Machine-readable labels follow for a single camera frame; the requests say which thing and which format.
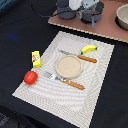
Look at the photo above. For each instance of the fork with wooden handle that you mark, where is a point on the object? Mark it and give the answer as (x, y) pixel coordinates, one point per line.
(54, 77)

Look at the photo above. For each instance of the red toy tomato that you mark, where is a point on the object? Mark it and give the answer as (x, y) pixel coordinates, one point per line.
(30, 77)

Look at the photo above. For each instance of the yellow toy butter box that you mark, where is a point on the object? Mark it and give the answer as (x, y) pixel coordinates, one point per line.
(36, 60)

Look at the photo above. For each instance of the white toy sink bowl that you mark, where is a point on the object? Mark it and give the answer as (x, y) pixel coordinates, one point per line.
(122, 15)

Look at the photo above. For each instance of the small grey saucepan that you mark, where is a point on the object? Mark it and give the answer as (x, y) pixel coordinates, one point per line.
(93, 14)

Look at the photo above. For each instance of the pink toy stove top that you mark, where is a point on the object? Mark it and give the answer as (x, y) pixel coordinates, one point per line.
(105, 27)

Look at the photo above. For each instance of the knife with wooden handle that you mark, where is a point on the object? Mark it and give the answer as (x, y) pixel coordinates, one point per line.
(79, 56)

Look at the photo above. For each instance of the round wooden plate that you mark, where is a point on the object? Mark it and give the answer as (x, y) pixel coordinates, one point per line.
(68, 66)

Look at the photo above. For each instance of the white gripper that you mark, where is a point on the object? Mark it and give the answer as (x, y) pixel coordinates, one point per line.
(81, 5)

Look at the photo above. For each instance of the white woven placemat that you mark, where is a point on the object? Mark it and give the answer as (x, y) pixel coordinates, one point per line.
(68, 103)

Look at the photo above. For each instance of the large grey pot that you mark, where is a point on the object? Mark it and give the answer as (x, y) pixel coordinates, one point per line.
(64, 11)

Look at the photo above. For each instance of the yellow toy banana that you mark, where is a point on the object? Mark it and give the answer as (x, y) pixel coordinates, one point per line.
(88, 48)

